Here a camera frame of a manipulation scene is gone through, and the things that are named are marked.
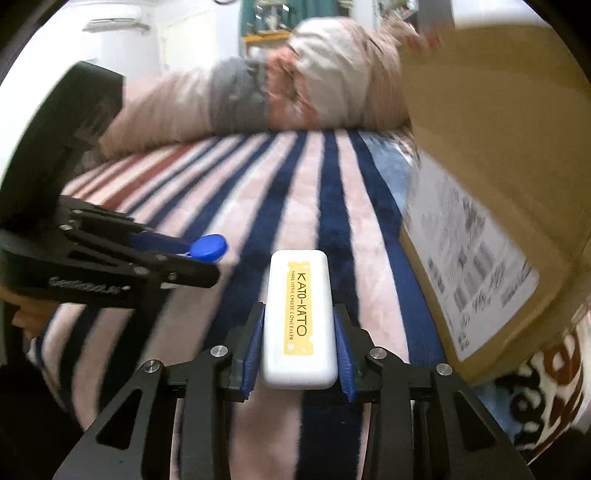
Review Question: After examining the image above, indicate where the person's left hand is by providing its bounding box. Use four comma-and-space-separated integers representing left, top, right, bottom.
0, 285, 61, 342

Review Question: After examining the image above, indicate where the yellow table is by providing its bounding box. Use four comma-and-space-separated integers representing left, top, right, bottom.
242, 30, 293, 47

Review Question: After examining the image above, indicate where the cardboard box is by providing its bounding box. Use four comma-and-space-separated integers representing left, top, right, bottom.
398, 16, 591, 386

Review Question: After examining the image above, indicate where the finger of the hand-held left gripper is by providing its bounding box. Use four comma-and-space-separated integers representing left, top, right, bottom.
69, 244, 221, 291
69, 205, 228, 264

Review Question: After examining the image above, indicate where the rolled pink grey quilt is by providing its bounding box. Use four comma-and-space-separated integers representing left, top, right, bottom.
99, 17, 416, 158

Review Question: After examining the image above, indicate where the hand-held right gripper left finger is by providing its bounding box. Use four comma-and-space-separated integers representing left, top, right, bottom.
53, 302, 266, 480

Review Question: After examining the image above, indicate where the white case with yellow label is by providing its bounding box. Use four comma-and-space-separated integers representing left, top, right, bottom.
259, 249, 339, 388

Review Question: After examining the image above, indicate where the teal curtain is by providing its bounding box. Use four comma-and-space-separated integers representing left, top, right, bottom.
240, 0, 342, 28

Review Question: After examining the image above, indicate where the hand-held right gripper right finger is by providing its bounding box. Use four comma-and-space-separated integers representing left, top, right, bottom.
333, 304, 539, 480

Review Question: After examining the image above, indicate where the pale blue printed sheet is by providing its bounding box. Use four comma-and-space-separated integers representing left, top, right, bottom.
358, 129, 421, 217

